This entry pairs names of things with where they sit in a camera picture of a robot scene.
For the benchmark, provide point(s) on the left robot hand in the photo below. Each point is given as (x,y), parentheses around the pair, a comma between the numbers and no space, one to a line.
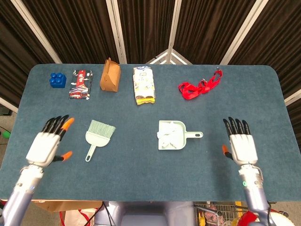
(42,148)

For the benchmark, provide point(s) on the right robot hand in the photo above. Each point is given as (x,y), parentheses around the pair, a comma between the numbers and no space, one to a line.
(243,148)

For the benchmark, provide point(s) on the mint green hand broom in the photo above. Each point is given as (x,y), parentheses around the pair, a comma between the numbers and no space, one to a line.
(96,139)

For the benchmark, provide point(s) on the mint green dustpan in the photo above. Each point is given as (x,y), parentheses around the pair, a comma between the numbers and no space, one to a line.
(188,135)

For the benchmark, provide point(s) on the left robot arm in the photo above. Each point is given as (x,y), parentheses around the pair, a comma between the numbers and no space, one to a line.
(21,193)

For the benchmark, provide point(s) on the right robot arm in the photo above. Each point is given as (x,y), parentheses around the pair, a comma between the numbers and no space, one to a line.
(254,193)

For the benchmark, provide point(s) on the green ball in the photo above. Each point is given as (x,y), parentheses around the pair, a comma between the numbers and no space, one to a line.
(6,134)

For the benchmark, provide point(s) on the flat brown cardboard box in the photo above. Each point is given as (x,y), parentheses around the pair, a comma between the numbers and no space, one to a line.
(63,206)

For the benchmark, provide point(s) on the blue building block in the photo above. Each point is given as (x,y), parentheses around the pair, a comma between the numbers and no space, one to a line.
(57,81)

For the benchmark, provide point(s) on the red and white ball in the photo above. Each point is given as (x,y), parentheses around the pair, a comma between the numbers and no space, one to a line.
(249,217)

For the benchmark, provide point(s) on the red printed snack packet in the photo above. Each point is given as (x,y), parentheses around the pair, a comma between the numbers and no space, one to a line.
(80,84)

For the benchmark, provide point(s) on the yellow plastic item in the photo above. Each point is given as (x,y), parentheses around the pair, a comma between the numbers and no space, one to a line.
(202,217)

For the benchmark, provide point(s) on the brown curtain screen panel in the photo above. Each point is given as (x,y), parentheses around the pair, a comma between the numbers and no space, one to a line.
(277,47)
(145,30)
(211,30)
(14,58)
(77,30)

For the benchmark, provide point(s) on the brown cardboard carton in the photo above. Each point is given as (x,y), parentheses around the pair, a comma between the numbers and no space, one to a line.
(110,77)

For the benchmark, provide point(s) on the blue felt table cover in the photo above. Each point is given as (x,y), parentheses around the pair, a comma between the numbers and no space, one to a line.
(141,174)

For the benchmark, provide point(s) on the lavender grey robot torso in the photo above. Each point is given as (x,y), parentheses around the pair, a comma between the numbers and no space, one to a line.
(145,214)

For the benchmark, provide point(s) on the yellow white snack package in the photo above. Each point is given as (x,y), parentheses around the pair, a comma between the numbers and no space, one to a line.
(144,84)

